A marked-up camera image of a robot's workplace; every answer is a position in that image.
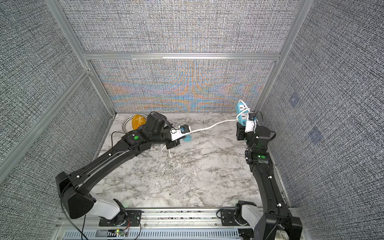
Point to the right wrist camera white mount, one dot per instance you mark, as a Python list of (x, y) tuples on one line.
[(251, 122)]

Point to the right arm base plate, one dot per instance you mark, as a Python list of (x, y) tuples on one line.
[(229, 218)]

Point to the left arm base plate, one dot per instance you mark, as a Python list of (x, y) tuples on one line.
[(128, 218)]

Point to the aluminium front rail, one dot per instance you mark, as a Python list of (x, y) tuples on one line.
[(148, 218)]

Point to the white slotted cable duct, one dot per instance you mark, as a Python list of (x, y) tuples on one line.
[(156, 234)]

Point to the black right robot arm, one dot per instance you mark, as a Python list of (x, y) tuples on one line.
[(276, 215)]

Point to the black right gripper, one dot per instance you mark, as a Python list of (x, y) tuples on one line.
[(242, 134)]

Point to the orange bread in bowl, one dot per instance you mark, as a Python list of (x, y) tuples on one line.
[(138, 120)]

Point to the white patterned bowl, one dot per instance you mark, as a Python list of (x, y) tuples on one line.
[(127, 123)]

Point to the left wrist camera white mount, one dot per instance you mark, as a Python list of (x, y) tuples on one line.
[(179, 132)]

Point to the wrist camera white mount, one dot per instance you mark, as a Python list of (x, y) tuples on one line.
[(179, 132), (251, 122)]

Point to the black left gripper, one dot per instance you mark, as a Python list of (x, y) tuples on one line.
[(174, 143)]

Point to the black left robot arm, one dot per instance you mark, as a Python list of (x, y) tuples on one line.
[(75, 188)]

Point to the teal power strip with sockets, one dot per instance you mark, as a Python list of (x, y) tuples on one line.
[(187, 138)]

